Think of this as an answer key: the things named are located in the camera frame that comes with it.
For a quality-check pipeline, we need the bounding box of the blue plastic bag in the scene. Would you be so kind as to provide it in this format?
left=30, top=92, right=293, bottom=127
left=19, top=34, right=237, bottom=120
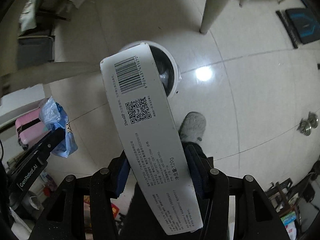
left=39, top=96, right=78, bottom=158

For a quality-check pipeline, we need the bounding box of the long white barcode box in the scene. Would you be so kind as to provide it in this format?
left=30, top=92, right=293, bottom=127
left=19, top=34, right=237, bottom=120
left=100, top=43, right=203, bottom=235

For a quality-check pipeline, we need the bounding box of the white round trash bin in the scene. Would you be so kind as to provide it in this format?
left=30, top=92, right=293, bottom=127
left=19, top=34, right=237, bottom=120
left=119, top=41, right=181, bottom=98

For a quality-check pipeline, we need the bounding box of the pink suitcase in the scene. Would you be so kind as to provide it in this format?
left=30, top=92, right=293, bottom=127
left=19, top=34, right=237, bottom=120
left=15, top=108, right=50, bottom=151

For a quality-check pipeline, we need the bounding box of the grey slipper foot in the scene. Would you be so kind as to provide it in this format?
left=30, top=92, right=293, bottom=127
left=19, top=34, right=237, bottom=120
left=179, top=112, right=206, bottom=144

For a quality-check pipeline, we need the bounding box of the dark storage box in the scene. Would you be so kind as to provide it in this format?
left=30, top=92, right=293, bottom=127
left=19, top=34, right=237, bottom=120
left=17, top=36, right=54, bottom=70

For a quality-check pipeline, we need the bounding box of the metal dumbbell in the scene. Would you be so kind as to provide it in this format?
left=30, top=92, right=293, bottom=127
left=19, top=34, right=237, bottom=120
left=297, top=112, right=319, bottom=136

